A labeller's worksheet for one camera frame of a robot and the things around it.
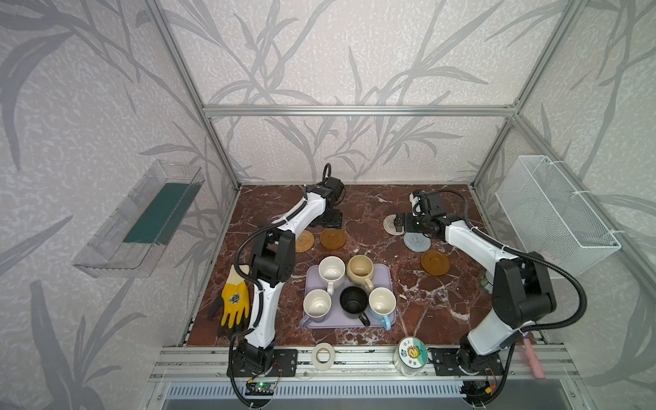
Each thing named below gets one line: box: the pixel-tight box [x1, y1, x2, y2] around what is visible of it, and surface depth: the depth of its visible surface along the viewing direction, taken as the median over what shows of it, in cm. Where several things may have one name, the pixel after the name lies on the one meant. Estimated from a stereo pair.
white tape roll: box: [310, 342, 336, 371], surface depth 77 cm
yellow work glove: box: [221, 263, 251, 329], surface depth 84 cm
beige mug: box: [346, 254, 375, 293], surface depth 86 cm
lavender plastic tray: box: [299, 263, 398, 329], surface depth 83 cm
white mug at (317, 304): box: [299, 288, 333, 329], surface depth 81 cm
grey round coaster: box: [403, 232, 432, 253], surface depth 101 cm
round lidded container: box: [393, 335, 428, 377], surface depth 70 cm
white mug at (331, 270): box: [317, 255, 346, 296], surface depth 86 cm
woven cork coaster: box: [295, 229, 316, 253], surface depth 104 cm
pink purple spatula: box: [522, 335, 546, 380], surface depth 74 cm
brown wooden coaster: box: [319, 228, 347, 251], surface depth 104 cm
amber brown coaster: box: [420, 248, 451, 276], surface depth 96 cm
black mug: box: [339, 285, 371, 327], surface depth 79 cm
